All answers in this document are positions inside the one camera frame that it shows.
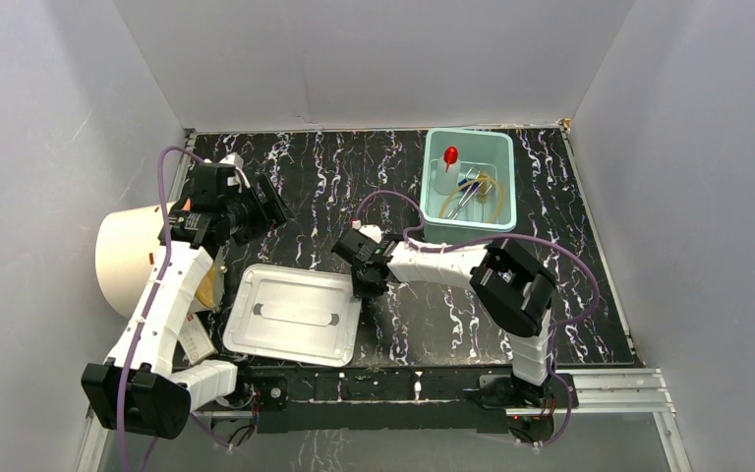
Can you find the white red-capped wash bottle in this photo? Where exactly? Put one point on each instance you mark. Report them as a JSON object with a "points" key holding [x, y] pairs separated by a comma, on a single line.
{"points": [[447, 171]]}

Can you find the cream cylindrical centrifuge drum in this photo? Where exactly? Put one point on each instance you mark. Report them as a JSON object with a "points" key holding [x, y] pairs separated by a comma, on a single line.
{"points": [[125, 253]]}

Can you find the light teal plastic bin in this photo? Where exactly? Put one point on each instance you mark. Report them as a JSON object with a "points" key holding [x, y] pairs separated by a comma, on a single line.
{"points": [[493, 210]]}

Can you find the white plastic bin lid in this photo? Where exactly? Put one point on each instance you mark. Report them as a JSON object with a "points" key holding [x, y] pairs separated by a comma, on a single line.
{"points": [[293, 314]]}

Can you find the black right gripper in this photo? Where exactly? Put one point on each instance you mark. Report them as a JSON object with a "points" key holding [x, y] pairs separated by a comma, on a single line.
{"points": [[366, 292]]}

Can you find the metal wire test tube holder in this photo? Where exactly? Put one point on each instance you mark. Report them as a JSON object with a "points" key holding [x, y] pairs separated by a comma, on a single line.
{"points": [[472, 173]]}

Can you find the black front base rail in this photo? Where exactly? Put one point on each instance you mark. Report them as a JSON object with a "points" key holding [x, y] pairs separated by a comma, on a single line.
{"points": [[295, 398]]}

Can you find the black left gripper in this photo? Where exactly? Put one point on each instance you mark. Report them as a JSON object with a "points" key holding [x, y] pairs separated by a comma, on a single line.
{"points": [[267, 201]]}

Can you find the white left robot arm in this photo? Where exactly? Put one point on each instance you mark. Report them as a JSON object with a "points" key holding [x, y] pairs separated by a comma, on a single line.
{"points": [[135, 388]]}

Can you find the small white labelled box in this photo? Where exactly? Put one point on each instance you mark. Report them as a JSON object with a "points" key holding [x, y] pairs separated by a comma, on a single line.
{"points": [[195, 340]]}

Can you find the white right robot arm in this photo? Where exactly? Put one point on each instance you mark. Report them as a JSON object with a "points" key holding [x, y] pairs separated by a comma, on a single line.
{"points": [[512, 286]]}

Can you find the blue-based glass measuring cylinder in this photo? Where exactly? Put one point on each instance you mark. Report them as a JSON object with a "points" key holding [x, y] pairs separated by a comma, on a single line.
{"points": [[469, 188]]}

